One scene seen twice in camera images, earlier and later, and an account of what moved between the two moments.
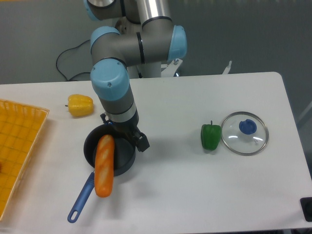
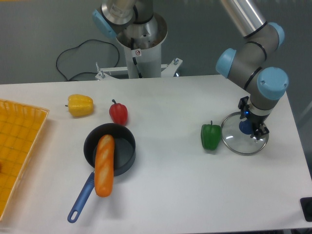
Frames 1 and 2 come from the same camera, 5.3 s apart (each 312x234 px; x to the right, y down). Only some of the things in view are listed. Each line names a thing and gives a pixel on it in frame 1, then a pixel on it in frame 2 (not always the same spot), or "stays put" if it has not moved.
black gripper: [125, 130] -> [257, 121]
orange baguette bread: [104, 170] stays put
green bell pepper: [210, 135] stays put
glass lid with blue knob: [244, 133] stays put
